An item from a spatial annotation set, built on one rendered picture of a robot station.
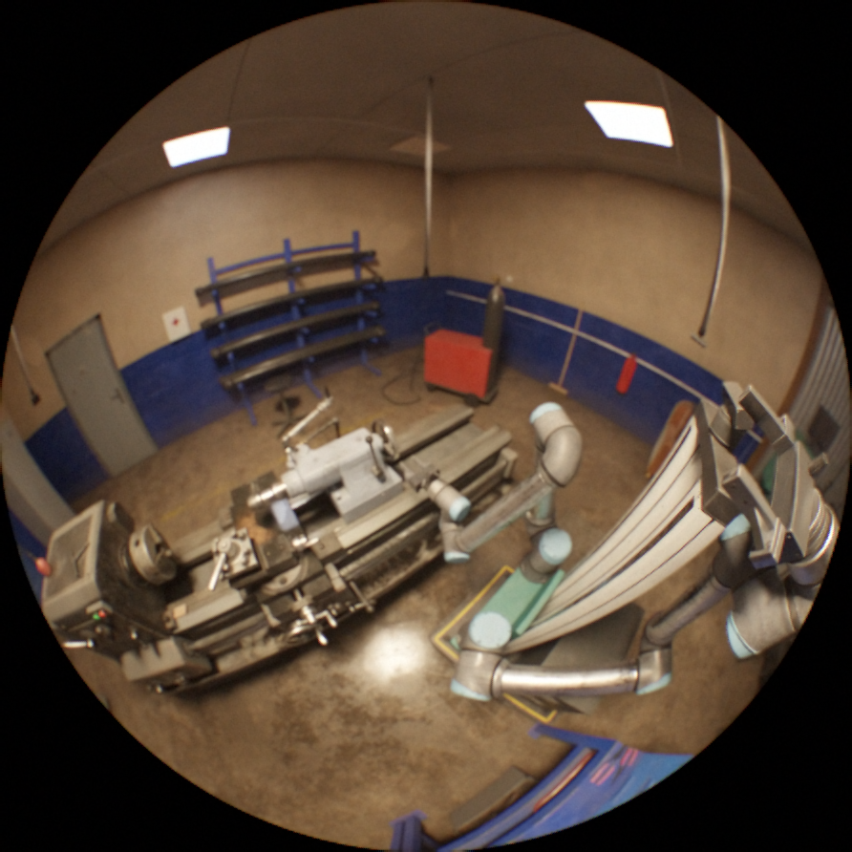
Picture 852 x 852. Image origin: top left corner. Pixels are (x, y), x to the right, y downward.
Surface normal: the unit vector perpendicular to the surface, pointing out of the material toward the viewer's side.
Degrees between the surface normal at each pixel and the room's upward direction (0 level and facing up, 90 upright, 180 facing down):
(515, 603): 0
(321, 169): 90
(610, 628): 0
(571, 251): 90
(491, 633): 5
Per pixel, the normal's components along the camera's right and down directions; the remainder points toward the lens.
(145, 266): 0.64, 0.48
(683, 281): -0.76, 0.39
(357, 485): 0.59, 0.12
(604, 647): 0.02, -0.78
